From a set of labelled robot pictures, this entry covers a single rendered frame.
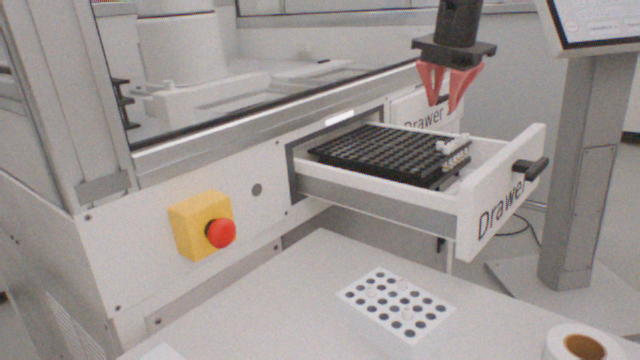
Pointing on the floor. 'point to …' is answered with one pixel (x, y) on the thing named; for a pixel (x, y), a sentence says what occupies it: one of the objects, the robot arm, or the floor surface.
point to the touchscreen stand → (580, 206)
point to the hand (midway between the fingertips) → (442, 103)
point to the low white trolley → (279, 309)
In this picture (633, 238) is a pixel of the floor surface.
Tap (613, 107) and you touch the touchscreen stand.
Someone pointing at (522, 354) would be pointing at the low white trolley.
